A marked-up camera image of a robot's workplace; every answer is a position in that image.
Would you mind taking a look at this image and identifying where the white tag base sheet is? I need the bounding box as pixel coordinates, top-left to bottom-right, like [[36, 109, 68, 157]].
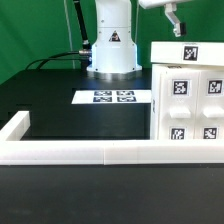
[[72, 90, 151, 104]]

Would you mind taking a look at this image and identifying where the white cabinet door panel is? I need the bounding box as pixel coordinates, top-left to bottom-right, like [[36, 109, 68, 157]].
[[195, 71, 224, 140]]

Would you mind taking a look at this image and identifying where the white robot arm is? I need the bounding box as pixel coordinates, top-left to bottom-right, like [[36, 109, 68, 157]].
[[87, 0, 189, 80]]

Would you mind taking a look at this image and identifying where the white U-shaped obstacle wall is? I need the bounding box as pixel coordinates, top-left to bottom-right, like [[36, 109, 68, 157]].
[[0, 111, 224, 165]]

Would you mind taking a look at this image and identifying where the white cabinet body box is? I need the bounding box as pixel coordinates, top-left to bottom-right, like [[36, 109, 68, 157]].
[[150, 64, 224, 140]]

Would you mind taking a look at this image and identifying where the white cabinet top with knob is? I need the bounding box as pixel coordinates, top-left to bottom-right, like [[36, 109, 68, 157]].
[[151, 42, 224, 66]]

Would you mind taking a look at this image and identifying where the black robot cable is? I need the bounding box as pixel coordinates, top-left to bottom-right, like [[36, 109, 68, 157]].
[[25, 0, 93, 71]]

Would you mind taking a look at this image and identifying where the green backdrop curtain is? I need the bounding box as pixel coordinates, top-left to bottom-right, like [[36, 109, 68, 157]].
[[0, 0, 224, 84]]

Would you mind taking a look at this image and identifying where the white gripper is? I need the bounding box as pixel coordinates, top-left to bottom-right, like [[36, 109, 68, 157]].
[[138, 0, 191, 37]]

